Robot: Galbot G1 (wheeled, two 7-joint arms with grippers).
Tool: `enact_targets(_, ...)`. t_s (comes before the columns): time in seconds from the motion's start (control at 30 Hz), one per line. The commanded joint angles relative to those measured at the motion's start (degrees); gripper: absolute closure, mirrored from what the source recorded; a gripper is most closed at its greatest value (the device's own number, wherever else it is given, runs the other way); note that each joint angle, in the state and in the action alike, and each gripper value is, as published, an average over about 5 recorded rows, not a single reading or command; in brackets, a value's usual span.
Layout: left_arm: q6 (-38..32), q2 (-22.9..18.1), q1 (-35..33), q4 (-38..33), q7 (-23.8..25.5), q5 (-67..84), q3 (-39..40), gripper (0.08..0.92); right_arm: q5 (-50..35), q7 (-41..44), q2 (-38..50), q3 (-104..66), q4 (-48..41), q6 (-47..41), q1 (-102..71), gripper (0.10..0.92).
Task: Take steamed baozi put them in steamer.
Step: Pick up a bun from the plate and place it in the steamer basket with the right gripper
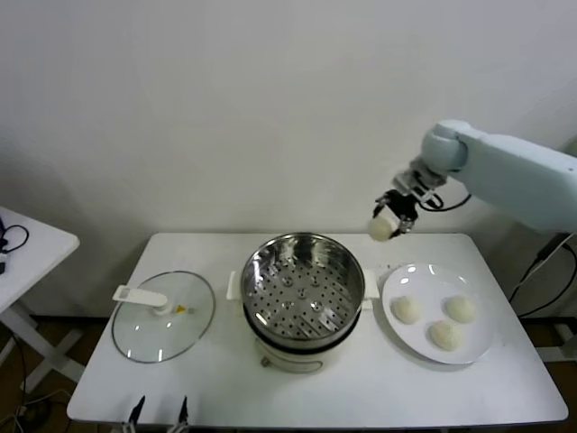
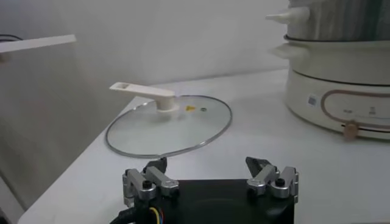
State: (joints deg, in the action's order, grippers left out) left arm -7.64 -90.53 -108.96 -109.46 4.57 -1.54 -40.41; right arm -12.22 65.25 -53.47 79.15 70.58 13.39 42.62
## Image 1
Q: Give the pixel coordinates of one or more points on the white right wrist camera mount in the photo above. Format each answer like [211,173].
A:
[419,178]

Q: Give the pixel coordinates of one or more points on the cream electric steamer pot base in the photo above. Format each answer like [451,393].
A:
[293,362]

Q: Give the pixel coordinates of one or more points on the white steamed baozi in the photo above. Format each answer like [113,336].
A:
[460,309]
[407,310]
[446,334]
[381,229]

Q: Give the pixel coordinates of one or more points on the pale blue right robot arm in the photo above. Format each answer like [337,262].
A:
[505,171]

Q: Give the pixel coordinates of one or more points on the white side table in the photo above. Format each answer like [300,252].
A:
[40,252]

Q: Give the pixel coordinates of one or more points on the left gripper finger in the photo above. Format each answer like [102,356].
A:
[182,408]
[139,408]

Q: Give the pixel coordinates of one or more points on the white round plate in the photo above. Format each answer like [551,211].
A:
[451,282]

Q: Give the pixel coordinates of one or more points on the perforated stainless steel steamer basket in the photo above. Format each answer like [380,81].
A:
[302,293]

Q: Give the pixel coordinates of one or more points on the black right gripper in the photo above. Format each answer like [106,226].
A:
[401,207]

